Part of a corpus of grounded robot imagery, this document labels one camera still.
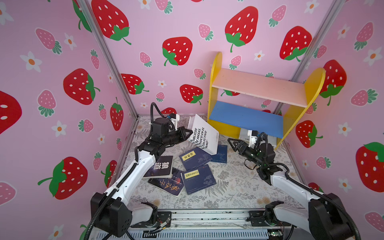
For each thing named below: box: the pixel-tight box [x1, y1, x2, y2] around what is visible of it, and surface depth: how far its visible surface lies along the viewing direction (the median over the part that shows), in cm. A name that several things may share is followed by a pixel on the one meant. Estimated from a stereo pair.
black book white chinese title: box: [143, 155, 174, 179], surface depth 90 cm
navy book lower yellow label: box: [180, 164, 217, 196], surface depth 88 cm
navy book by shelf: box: [210, 144, 228, 164], surface depth 97 cm
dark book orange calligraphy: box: [147, 167, 185, 196], surface depth 87 cm
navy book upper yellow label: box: [178, 146, 213, 171], surface depth 96 cm
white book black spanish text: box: [187, 114, 219, 156], surface depth 83 cm
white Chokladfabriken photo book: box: [267, 134, 277, 148], surface depth 102 cm
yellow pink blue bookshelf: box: [207, 51, 326, 151], surface depth 95 cm
